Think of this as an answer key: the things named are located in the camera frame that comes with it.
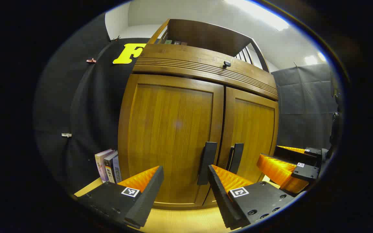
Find dark book with yellow label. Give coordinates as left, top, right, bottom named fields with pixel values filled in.
left=104, top=151, right=118, bottom=184

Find wooden cabinet door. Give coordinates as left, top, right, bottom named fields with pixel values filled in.
left=119, top=74, right=225, bottom=207
left=203, top=87, right=279, bottom=206

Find blue-grey book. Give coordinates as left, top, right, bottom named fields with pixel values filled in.
left=112, top=155, right=122, bottom=183

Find wooden drawer with black knob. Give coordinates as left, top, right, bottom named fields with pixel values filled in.
left=132, top=44, right=278, bottom=101

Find small ceiling light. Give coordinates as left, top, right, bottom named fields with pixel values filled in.
left=305, top=53, right=326, bottom=65

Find wooden double-door shoe cabinet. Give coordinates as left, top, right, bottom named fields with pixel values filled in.
left=118, top=18, right=279, bottom=207

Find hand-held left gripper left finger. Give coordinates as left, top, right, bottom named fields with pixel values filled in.
left=76, top=166, right=164, bottom=229

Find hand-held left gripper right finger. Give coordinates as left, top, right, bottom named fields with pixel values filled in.
left=208, top=164, right=295, bottom=231

